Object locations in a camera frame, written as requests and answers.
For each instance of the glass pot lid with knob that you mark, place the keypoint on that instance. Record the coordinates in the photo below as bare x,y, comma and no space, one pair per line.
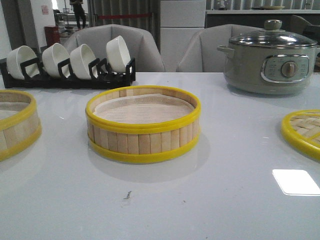
272,36

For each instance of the white steamer liner cloth centre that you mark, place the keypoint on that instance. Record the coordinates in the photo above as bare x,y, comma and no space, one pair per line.
143,109

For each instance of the white bowl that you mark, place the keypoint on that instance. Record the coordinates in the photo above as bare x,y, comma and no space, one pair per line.
52,56
118,54
16,57
80,58

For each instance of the red cylinder bin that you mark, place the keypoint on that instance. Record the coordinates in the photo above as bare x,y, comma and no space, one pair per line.
52,35

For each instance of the black bowl rack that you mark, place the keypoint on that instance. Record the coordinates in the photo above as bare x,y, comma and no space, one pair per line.
101,76

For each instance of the grey chair left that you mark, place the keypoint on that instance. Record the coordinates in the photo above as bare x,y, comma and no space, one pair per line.
140,43

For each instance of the grey chair right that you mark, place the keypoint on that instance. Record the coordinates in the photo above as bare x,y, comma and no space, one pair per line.
202,54

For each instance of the white cabinet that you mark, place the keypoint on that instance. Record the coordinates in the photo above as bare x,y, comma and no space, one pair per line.
179,21

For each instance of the white bowl far left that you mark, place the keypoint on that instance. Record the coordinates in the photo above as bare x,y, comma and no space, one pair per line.
16,57

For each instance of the person in background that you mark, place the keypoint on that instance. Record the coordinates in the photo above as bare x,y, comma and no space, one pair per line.
79,13

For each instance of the grey electric cooking pot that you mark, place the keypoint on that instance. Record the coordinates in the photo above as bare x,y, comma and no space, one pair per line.
267,70

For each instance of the grey chair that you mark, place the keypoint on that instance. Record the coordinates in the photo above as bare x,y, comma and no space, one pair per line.
202,54
140,43

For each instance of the white bowl right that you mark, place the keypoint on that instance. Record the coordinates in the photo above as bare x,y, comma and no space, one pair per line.
118,54

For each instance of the bamboo steamer basket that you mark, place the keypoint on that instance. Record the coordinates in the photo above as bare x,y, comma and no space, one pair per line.
143,143
21,130

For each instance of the bamboo steamer lid yellow rim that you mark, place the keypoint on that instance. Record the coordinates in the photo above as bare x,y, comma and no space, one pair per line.
301,129

